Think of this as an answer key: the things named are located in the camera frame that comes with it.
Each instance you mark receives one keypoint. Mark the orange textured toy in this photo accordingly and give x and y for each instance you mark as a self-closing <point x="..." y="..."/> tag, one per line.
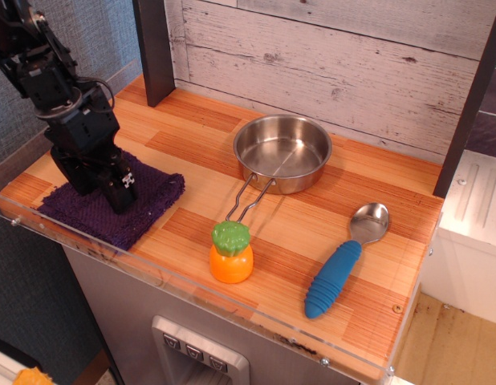
<point x="32" y="376"/>

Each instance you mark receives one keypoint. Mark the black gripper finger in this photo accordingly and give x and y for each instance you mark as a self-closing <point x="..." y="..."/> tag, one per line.
<point x="79" y="177"/>
<point x="118" y="187"/>

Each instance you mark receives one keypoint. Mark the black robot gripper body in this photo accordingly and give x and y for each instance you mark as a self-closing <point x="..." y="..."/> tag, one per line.
<point x="84" y="128"/>

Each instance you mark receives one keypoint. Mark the grey toy fridge cabinet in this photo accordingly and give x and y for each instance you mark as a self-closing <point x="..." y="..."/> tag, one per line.
<point x="125" y="307"/>

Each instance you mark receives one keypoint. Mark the clear acrylic table guard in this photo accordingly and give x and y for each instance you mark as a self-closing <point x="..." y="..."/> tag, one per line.
<point x="292" y="235"/>

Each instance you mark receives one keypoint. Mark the silver pan with wire handle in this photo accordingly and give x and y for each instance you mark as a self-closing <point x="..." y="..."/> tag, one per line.
<point x="281" y="155"/>

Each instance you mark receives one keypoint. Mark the silver dispenser button panel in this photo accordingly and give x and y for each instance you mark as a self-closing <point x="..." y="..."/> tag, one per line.
<point x="196" y="355"/>

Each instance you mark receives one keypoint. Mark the dark right vertical post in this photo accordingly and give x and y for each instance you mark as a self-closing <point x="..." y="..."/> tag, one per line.
<point x="468" y="115"/>

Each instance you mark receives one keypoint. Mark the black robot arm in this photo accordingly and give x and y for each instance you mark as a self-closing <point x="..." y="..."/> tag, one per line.
<point x="36" y="63"/>

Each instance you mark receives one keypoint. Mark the spoon with blue handle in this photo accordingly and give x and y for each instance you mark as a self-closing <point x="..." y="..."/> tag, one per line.
<point x="368" y="224"/>

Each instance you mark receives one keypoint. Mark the white toy sink unit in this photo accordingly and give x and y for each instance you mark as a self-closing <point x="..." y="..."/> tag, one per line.
<point x="460" y="269"/>

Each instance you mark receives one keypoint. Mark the orange toy carrot green top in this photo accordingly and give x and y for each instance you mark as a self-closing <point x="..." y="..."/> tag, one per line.
<point x="231" y="258"/>

